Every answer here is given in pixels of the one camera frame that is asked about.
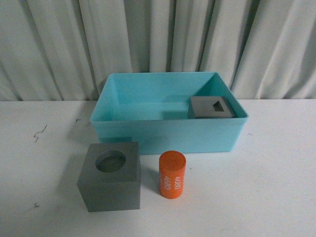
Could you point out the orange cylinder with white numbers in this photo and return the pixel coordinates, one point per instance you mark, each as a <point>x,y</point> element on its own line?
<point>172,166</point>

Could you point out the gray cube with square hole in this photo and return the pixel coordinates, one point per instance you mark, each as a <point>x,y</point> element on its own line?
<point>209,107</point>

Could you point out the gray cube with round hole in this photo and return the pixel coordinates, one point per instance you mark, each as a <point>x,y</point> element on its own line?
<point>110,177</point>

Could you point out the light blue plastic box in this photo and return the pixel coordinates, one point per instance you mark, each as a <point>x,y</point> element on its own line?
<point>152,109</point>

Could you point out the white pleated curtain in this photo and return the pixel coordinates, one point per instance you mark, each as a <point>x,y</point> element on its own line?
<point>65,49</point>

